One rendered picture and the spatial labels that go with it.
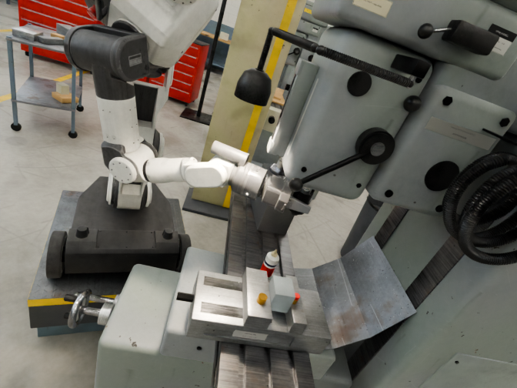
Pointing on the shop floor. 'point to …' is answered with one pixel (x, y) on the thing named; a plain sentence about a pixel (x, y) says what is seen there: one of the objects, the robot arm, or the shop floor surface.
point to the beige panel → (231, 131)
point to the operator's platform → (47, 293)
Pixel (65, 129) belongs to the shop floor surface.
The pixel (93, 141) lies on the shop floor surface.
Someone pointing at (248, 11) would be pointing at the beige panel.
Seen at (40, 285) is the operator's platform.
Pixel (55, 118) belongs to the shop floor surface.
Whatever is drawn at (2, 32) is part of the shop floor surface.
